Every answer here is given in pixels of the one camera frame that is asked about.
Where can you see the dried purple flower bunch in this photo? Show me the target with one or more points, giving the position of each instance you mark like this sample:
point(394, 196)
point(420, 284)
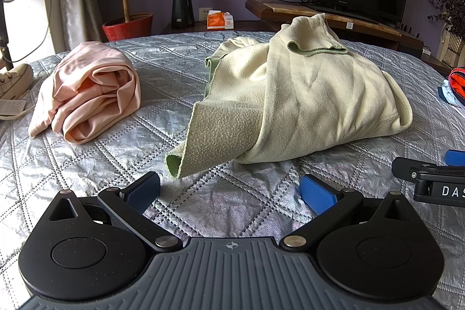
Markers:
point(450, 1)

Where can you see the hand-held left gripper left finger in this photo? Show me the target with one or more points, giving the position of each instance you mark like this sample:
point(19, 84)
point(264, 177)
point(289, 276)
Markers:
point(141, 192)

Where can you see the white wall socket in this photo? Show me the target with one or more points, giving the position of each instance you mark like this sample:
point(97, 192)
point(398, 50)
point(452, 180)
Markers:
point(204, 13)

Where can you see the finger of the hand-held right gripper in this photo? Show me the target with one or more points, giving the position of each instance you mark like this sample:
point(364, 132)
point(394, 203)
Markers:
point(403, 166)

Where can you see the black router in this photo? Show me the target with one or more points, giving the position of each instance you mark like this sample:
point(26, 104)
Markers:
point(408, 31)

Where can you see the dark low wooden table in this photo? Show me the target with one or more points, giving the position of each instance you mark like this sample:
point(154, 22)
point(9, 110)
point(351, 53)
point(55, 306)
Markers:
point(192, 30)

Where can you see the wooden television stand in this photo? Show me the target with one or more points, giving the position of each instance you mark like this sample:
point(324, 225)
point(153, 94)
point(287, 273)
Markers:
point(276, 6)

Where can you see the blue folded garment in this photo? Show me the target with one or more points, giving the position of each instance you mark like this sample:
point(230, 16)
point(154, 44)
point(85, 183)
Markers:
point(445, 94)

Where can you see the small white label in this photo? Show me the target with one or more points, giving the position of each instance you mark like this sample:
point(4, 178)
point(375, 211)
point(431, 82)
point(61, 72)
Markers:
point(349, 25)

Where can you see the orange tissue box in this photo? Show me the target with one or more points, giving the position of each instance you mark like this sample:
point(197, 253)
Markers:
point(218, 21)

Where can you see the grey quilted bedspread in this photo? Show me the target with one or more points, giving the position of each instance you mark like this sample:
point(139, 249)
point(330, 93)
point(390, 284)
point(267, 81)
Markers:
point(145, 135)

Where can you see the pink garment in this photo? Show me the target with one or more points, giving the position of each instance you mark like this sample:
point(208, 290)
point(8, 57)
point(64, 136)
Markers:
point(90, 95)

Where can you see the white canvas sneaker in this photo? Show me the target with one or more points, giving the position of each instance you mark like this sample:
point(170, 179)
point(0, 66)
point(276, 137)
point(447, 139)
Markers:
point(14, 81)

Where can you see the white wicker plant stand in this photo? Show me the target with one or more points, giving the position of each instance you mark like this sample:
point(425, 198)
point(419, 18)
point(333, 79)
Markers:
point(456, 48)

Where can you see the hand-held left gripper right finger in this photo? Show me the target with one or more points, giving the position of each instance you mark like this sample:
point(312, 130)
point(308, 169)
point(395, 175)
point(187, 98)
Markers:
point(318, 193)

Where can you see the white paper tag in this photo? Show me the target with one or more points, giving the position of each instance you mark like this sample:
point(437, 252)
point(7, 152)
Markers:
point(11, 107)

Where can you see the pale green fleece sweater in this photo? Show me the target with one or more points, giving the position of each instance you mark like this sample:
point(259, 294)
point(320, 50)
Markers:
point(308, 95)

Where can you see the black cylindrical speaker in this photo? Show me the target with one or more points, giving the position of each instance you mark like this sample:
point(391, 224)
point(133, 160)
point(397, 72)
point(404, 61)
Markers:
point(180, 12)

